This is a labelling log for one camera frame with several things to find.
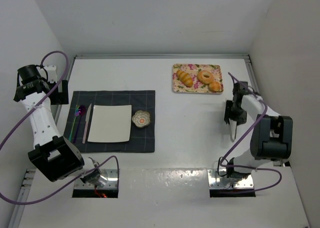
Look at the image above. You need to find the small round bun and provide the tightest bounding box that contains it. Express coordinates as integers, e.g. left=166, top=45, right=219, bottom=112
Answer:
left=208, top=81, right=222, bottom=93

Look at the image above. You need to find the long striped bread roll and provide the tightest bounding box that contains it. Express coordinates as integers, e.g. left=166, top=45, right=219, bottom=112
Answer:
left=176, top=70, right=193, bottom=87

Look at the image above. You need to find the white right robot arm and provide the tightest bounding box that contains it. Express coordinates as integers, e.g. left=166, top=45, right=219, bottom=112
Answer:
left=224, top=82, right=293, bottom=180

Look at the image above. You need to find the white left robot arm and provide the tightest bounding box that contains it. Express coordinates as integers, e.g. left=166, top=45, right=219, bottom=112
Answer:
left=14, top=65, right=101, bottom=185

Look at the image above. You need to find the iridescent green fork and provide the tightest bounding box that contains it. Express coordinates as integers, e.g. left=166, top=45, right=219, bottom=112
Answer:
left=68, top=105, right=80, bottom=141

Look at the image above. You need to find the iridescent purple spoon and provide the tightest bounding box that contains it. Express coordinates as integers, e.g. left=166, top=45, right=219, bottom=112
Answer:
left=72, top=105, right=87, bottom=143

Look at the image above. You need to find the white square plate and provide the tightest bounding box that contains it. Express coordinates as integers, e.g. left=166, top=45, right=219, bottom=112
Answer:
left=87, top=105, right=132, bottom=143

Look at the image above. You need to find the floral rectangular tray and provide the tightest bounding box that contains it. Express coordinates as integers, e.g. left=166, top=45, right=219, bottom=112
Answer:
left=172, top=64, right=224, bottom=94

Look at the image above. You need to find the small floral sauce dish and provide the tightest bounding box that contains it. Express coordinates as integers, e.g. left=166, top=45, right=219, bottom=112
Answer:
left=131, top=110, right=151, bottom=128

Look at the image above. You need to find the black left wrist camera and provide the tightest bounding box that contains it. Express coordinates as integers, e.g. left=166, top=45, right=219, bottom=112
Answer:
left=16, top=65, right=49, bottom=87

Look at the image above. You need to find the pink handled knife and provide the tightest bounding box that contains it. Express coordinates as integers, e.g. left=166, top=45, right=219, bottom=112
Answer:
left=82, top=104, right=92, bottom=144

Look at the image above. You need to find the ring-shaped bagel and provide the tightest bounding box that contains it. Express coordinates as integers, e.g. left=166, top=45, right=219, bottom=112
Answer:
left=197, top=70, right=215, bottom=85

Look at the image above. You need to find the black base cable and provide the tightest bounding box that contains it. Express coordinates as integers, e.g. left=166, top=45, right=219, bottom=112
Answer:
left=217, top=156, right=230, bottom=177

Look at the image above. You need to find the aluminium frame rail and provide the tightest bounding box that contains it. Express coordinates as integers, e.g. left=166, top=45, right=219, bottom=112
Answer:
left=74, top=54, right=250, bottom=60

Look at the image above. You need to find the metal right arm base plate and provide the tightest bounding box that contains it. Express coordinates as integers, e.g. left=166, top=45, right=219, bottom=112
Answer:
left=207, top=168, right=254, bottom=190

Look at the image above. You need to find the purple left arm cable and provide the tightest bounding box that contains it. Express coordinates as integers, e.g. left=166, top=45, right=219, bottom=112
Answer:
left=0, top=50, right=120, bottom=212

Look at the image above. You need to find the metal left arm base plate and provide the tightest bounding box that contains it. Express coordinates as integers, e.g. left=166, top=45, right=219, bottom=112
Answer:
left=73, top=169, right=119, bottom=190

